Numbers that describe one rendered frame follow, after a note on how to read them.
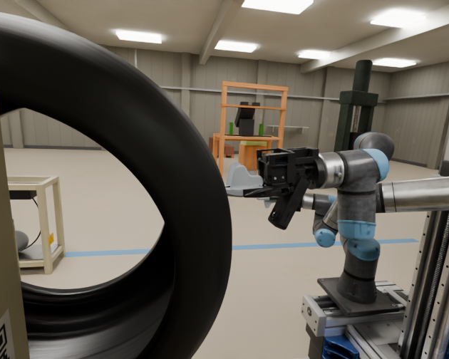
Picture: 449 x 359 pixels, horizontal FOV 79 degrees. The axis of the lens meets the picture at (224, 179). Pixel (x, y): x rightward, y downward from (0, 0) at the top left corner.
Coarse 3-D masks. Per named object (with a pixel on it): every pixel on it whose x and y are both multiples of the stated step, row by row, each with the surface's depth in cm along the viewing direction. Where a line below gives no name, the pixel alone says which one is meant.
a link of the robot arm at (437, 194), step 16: (384, 192) 65; (400, 192) 64; (416, 192) 62; (432, 192) 60; (448, 192) 59; (384, 208) 66; (400, 208) 64; (416, 208) 63; (432, 208) 61; (448, 208) 60
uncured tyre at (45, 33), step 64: (0, 64) 26; (64, 64) 27; (128, 64) 34; (128, 128) 30; (192, 128) 36; (192, 192) 33; (192, 256) 34; (64, 320) 61; (128, 320) 61; (192, 320) 37
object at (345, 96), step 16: (368, 64) 553; (368, 80) 562; (352, 96) 550; (368, 96) 570; (352, 112) 565; (368, 112) 590; (352, 128) 597; (368, 128) 599; (336, 144) 589; (352, 144) 584
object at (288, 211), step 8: (296, 184) 54; (304, 184) 54; (296, 192) 54; (304, 192) 54; (280, 200) 57; (288, 200) 54; (296, 200) 54; (280, 208) 56; (288, 208) 54; (296, 208) 55; (272, 216) 56; (280, 216) 54; (288, 216) 54; (280, 224) 54; (288, 224) 55
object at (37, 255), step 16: (16, 176) 243; (32, 176) 246; (48, 176) 249; (16, 192) 224; (32, 192) 230; (16, 240) 236; (48, 240) 232; (64, 240) 266; (32, 256) 238; (48, 256) 233; (48, 272) 236
